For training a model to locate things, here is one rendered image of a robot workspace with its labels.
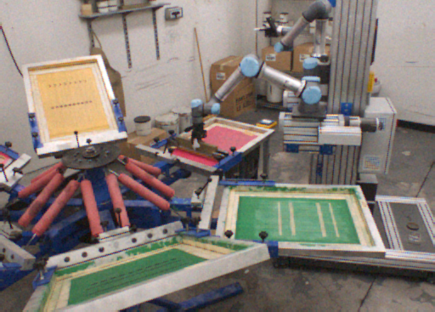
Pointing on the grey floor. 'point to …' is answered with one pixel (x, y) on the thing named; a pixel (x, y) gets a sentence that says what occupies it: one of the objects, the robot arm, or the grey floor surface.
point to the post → (266, 149)
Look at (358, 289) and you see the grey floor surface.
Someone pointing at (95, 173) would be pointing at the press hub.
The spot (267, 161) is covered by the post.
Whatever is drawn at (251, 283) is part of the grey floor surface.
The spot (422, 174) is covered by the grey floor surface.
